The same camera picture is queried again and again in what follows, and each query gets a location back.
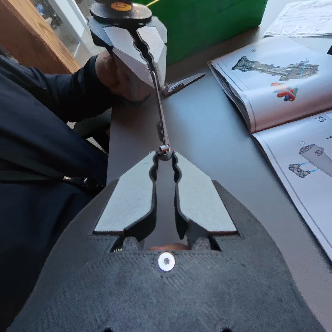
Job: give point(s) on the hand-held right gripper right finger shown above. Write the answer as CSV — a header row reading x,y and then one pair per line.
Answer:
x,y
205,205

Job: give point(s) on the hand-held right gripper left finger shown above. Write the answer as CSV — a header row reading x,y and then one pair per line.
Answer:
x,y
127,205

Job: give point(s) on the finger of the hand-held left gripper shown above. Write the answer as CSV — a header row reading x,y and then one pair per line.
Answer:
x,y
122,41
155,41

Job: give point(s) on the person's left forearm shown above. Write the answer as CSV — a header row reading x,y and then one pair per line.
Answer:
x,y
72,88

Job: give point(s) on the open lego instruction booklet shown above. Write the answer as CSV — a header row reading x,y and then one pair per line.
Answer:
x,y
272,64

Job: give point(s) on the person's left hand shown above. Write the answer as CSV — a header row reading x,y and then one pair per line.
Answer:
x,y
119,80

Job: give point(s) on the green plastic bin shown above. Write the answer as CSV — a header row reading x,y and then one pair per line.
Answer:
x,y
207,31

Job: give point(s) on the person's dark blue torso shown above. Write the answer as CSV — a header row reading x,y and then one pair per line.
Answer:
x,y
39,212

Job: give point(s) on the clear plastic bag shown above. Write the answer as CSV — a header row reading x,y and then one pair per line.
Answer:
x,y
298,20

